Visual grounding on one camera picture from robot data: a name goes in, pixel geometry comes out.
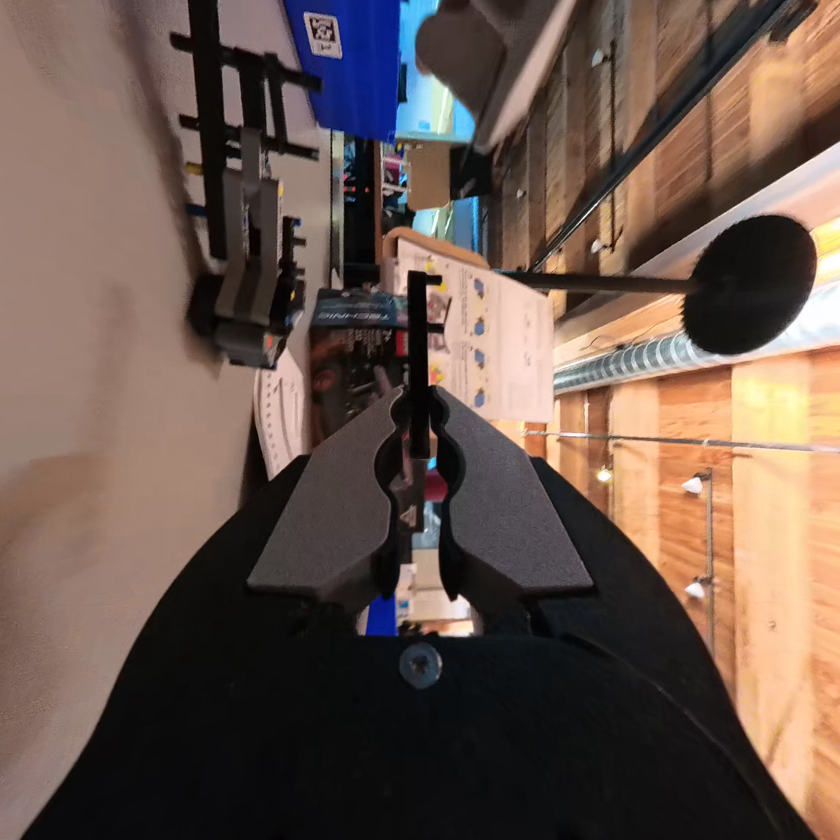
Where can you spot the grey black toy brick assembly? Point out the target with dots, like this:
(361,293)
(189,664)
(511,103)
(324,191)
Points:
(213,131)

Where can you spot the grey desk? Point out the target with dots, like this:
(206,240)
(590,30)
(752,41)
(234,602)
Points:
(98,328)

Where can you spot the blue parts bin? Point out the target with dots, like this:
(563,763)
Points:
(380,617)
(361,92)

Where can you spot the black long brick beam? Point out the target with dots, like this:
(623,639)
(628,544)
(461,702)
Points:
(418,367)

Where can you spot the white instruction booklet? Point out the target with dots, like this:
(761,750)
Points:
(282,420)

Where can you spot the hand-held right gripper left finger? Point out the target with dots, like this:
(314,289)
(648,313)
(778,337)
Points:
(321,531)

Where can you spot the black toy set box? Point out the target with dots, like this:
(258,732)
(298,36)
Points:
(348,354)

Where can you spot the black pole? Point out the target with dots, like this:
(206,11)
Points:
(748,289)

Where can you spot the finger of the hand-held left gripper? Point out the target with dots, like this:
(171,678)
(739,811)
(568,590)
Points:
(505,59)

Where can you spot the corrugated metal duct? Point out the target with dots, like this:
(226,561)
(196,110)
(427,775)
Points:
(617,361)

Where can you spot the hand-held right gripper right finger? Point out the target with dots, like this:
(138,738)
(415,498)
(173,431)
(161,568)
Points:
(518,531)

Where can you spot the white printed instruction sheet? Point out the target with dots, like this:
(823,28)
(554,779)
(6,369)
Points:
(512,341)

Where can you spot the small tan board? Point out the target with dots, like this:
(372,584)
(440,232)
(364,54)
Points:
(430,177)

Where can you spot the large tan board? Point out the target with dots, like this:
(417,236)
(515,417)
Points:
(400,235)

